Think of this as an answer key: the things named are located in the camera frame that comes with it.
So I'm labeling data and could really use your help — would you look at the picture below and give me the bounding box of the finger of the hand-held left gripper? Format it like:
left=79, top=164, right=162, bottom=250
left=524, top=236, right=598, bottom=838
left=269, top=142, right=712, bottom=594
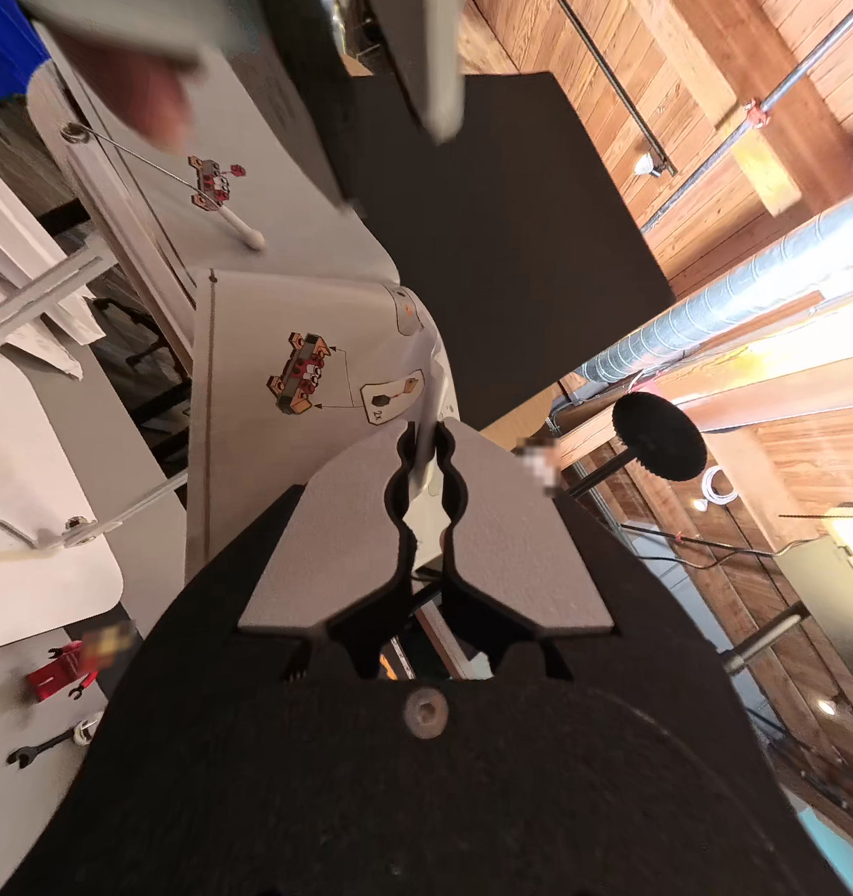
left=369, top=0, right=467, bottom=146
left=19, top=0, right=226, bottom=70

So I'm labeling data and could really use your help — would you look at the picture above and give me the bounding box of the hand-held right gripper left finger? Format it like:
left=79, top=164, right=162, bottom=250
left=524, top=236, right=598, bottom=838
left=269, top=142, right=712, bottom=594
left=238, top=420, right=419, bottom=676

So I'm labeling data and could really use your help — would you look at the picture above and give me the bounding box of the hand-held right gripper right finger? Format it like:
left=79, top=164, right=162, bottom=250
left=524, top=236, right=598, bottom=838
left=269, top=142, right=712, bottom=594
left=437, top=418, right=615, bottom=674

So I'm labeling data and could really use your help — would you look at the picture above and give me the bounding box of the red lego minifigure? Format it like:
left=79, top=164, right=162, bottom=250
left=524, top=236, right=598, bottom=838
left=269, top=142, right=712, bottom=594
left=25, top=638, right=100, bottom=704

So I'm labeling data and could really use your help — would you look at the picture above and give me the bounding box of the person's left hand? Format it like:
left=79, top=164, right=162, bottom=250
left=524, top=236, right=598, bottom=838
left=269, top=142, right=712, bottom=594
left=50, top=34, right=195, bottom=153

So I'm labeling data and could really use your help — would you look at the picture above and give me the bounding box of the blue storage bin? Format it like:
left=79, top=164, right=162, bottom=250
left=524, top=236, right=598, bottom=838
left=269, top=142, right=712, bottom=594
left=0, top=0, right=51, bottom=104

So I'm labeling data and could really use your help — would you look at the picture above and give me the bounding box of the black round lamp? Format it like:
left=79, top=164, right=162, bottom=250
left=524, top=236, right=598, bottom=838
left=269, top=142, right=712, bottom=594
left=565, top=391, right=710, bottom=501

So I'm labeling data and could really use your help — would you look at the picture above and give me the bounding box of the black panel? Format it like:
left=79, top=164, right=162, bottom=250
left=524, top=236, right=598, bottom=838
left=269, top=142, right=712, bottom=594
left=343, top=70, right=677, bottom=429

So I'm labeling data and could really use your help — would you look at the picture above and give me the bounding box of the metal rod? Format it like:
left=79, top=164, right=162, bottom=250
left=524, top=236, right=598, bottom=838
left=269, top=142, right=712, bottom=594
left=0, top=468, right=191, bottom=555

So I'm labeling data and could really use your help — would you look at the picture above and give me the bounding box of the white paper bag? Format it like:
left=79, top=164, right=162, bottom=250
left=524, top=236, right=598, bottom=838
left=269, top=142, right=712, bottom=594
left=0, top=157, right=107, bottom=384

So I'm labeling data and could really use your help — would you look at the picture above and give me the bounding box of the silver air duct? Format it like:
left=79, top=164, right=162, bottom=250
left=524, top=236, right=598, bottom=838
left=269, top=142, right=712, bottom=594
left=579, top=184, right=853, bottom=386

